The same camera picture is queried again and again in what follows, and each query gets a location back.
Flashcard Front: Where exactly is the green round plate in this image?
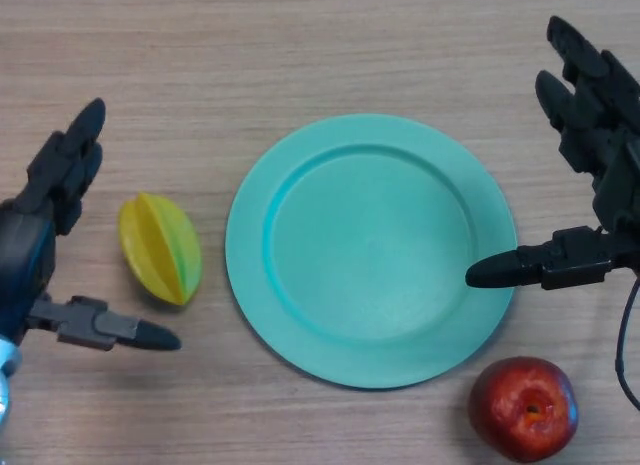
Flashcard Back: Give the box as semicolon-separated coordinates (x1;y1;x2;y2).
224;113;519;390

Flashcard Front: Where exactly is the red apple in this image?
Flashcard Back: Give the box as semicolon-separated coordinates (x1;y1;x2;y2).
468;355;580;464

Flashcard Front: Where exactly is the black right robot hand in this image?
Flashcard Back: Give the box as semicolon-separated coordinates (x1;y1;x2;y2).
464;15;640;291

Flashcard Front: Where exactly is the yellow starfruit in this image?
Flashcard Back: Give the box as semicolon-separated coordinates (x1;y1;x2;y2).
117;192;203;306

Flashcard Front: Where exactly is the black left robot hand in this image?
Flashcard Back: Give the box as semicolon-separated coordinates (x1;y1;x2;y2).
0;97;182;353

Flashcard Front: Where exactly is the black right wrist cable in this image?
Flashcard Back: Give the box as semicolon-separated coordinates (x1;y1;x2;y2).
614;279;640;411

